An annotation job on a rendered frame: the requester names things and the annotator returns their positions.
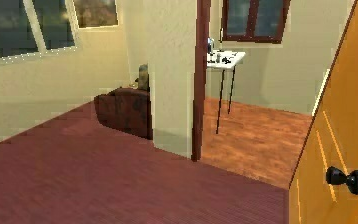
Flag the white framed window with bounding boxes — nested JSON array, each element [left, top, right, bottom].
[[0, 0, 82, 66]]

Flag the dark brown cabinet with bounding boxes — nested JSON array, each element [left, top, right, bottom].
[[93, 86, 154, 141]]

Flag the grey green object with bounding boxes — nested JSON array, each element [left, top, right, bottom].
[[134, 63, 151, 92]]

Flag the grey kettle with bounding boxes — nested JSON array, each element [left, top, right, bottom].
[[206, 37, 216, 55]]

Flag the orange room door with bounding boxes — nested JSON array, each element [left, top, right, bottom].
[[288, 0, 358, 224]]

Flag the dark red framed window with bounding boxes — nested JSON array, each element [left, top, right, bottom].
[[220, 0, 292, 45]]

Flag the framed wall picture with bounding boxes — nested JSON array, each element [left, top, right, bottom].
[[71, 0, 120, 30]]

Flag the white table black legs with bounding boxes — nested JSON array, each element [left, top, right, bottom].
[[206, 49, 247, 135]]

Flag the black door knob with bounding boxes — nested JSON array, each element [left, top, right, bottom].
[[325, 166, 358, 196]]

